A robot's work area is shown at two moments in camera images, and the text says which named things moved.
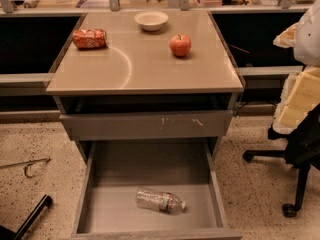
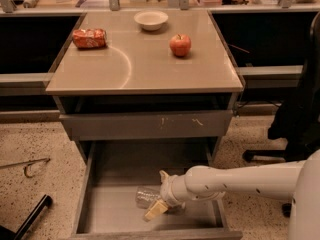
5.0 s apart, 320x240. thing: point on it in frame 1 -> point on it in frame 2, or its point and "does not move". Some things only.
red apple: [180, 45] does not move
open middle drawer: [113, 172] does not move
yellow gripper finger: [286, 38] -> [173, 189]
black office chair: [301, 148] does not move
